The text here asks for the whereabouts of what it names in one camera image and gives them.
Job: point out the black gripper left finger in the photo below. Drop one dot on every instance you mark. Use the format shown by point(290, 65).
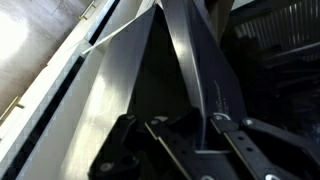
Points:
point(176, 150)

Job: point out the white tv cabinet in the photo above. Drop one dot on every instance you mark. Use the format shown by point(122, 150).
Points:
point(43, 93)

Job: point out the grey box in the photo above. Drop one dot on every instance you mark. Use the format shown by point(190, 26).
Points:
point(117, 111)

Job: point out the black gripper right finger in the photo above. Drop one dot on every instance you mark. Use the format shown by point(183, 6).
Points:
point(268, 152)

